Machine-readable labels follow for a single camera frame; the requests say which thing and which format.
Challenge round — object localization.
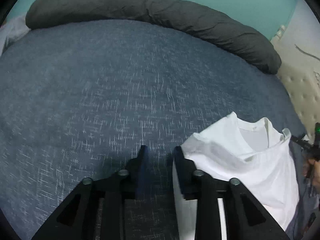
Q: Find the cream tufted headboard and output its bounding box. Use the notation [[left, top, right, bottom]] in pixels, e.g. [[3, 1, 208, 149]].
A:
[[270, 0, 320, 140]]

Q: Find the person's right hand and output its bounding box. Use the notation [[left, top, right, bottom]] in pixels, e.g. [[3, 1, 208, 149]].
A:
[[303, 159, 320, 188]]

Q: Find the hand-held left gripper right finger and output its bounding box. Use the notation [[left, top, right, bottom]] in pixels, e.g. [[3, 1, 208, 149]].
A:
[[174, 146, 290, 240]]

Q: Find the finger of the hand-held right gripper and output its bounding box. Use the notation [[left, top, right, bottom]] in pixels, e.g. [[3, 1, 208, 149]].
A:
[[290, 135, 313, 148]]

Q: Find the dark grey rolled duvet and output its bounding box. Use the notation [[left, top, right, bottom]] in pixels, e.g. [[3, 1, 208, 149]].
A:
[[25, 0, 282, 75]]

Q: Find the light grey bed sheet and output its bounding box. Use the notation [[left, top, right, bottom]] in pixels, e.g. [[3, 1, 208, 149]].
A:
[[0, 15, 32, 55]]

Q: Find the white long-sleeve shirt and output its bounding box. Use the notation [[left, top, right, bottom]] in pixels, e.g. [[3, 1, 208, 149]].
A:
[[172, 112, 300, 240]]

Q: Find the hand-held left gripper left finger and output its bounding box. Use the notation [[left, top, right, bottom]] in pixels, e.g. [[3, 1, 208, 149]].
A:
[[31, 145, 150, 240]]

